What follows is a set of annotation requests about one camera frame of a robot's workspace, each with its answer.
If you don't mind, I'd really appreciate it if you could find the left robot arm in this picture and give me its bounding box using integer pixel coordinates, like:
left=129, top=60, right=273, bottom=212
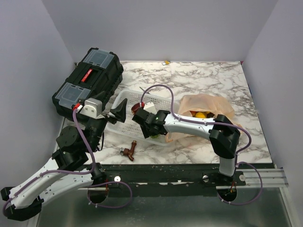
left=0, top=98, right=127, bottom=221

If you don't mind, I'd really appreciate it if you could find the aluminium rail extrusion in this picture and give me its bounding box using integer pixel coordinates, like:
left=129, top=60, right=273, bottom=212
left=78, top=167, right=289, bottom=190

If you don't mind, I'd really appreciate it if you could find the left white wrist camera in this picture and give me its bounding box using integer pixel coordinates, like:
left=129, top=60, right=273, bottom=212
left=73, top=98, right=105, bottom=119

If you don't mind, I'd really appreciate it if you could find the brown faucet tap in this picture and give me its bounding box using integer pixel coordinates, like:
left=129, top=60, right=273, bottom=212
left=120, top=140, right=137, bottom=161

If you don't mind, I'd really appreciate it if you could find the orange translucent plastic bag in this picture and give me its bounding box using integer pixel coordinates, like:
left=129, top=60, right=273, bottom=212
left=164, top=93, right=243, bottom=144

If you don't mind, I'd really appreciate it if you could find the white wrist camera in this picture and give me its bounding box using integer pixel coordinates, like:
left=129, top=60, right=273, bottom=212
left=73, top=98, right=105, bottom=119
left=141, top=101, right=157, bottom=114

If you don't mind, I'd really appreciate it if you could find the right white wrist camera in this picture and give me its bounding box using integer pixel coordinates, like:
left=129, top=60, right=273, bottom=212
left=141, top=101, right=157, bottom=114

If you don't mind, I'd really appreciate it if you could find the yellow fake fruit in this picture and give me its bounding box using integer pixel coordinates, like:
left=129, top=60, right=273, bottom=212
left=195, top=112, right=206, bottom=118

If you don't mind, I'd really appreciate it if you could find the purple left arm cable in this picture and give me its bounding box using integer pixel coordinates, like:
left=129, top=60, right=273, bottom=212
left=2, top=104, right=133, bottom=217

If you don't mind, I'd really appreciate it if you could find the black plastic toolbox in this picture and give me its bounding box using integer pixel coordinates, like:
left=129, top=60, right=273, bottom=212
left=52, top=48, right=124, bottom=121

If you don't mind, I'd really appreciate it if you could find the white plastic basket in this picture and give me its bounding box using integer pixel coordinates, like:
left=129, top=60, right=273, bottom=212
left=107, top=89, right=172, bottom=147

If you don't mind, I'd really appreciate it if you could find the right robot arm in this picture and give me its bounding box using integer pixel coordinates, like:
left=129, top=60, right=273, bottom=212
left=132, top=108, right=241, bottom=185

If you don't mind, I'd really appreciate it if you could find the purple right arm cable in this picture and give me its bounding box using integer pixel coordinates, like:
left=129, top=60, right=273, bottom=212
left=141, top=84, right=263, bottom=206

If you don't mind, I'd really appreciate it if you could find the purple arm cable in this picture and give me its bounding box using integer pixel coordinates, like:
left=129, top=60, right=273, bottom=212
left=2, top=104, right=133, bottom=217
left=141, top=84, right=263, bottom=206

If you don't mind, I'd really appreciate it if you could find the red fake apple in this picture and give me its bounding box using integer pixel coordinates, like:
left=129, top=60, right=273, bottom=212
left=131, top=103, right=141, bottom=115

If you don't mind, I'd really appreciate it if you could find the black mounting rail base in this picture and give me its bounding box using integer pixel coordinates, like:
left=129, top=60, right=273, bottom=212
left=48, top=163, right=247, bottom=198

